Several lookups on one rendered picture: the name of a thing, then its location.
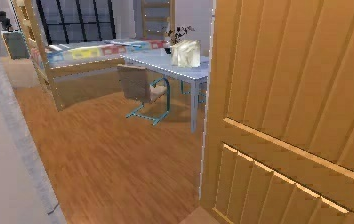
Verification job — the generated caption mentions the dark houseplant in black pot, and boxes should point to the dark houseplant in black pot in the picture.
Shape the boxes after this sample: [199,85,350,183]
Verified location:
[164,25,196,55]

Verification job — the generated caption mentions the wooden loft bed colourful quilt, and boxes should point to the wooden loft bed colourful quilt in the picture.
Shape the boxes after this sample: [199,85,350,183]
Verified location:
[11,0,171,112]

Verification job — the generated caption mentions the pale blue desk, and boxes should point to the pale blue desk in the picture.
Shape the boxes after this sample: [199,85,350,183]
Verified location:
[120,51,210,134]

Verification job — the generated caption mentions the cream paper bag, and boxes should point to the cream paper bag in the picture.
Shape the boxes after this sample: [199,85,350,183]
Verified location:
[170,39,202,69]

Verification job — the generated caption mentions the wooden ladder shelf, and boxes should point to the wooden ladder shelf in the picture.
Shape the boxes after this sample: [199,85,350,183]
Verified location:
[140,0,177,42]

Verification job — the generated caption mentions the wooden panelled room door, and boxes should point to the wooden panelled room door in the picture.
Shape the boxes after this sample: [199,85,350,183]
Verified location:
[199,0,354,224]

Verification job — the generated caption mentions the black framed window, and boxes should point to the black framed window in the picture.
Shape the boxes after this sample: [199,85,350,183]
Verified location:
[35,0,117,46]

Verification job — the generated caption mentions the grey green box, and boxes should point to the grey green box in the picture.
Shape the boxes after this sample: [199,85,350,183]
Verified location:
[1,30,31,61]

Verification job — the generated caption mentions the black small object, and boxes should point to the black small object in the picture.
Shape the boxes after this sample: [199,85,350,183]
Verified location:
[0,10,14,32]

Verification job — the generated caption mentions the brown chair teal frame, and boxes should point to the brown chair teal frame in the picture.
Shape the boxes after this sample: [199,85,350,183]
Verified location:
[116,63,171,127]

